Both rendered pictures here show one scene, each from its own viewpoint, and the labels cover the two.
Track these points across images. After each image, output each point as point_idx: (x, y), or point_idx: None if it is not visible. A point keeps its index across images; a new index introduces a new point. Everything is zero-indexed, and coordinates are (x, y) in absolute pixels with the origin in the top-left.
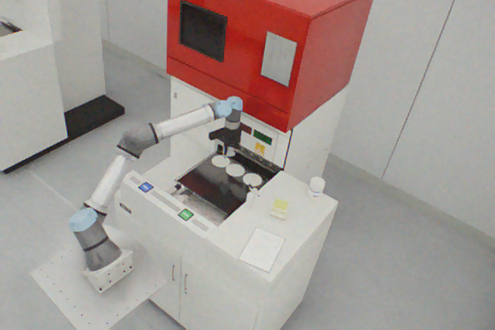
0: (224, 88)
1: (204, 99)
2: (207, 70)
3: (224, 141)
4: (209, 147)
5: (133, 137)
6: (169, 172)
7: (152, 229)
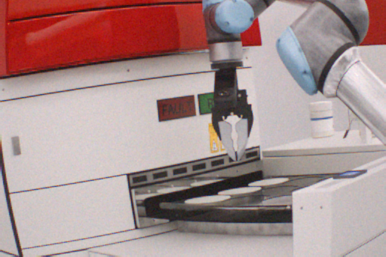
0: (148, 18)
1: (83, 100)
2: None
3: (243, 96)
4: (122, 234)
5: None
6: (215, 255)
7: (384, 252)
